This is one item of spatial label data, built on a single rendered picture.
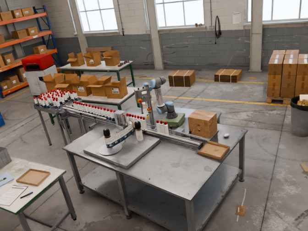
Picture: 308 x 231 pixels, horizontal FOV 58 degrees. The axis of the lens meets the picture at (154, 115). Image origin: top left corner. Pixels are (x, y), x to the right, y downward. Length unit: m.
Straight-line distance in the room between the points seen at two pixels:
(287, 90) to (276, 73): 0.45
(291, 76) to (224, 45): 3.00
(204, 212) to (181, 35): 6.67
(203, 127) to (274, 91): 3.25
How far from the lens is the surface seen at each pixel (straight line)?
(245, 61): 8.86
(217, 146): 3.54
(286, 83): 6.52
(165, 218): 3.52
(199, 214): 3.53
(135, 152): 3.51
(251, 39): 8.62
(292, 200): 4.15
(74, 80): 6.21
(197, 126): 3.65
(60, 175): 3.65
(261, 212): 3.91
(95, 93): 5.91
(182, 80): 7.83
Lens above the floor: 2.76
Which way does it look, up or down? 26 degrees down
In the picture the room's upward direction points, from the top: 8 degrees counter-clockwise
